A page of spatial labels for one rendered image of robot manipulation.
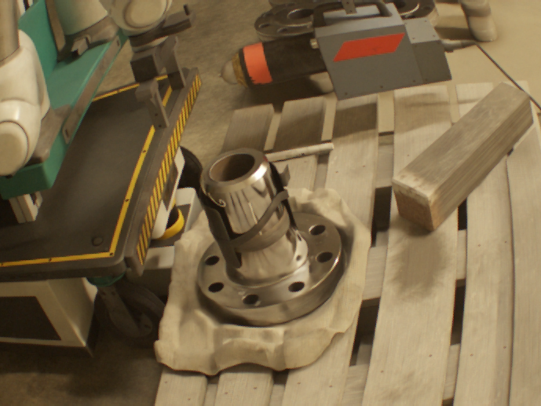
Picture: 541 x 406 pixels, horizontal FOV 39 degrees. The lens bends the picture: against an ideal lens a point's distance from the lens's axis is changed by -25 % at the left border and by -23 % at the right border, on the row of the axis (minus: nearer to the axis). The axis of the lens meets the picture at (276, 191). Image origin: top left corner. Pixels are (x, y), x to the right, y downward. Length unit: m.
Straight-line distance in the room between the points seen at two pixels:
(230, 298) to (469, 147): 0.54
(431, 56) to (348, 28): 0.20
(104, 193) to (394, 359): 0.69
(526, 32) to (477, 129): 0.99
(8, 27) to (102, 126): 0.83
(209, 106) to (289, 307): 1.12
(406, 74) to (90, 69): 0.69
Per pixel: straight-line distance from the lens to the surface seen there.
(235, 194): 1.55
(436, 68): 1.96
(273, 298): 1.61
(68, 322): 1.80
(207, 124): 2.55
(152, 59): 1.52
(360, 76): 1.95
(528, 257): 1.57
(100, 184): 1.85
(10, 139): 1.30
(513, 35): 2.71
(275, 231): 1.61
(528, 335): 1.42
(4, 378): 2.05
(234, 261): 1.63
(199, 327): 1.65
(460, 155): 1.75
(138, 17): 1.30
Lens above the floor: 1.22
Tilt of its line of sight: 34 degrees down
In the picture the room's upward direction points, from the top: 19 degrees counter-clockwise
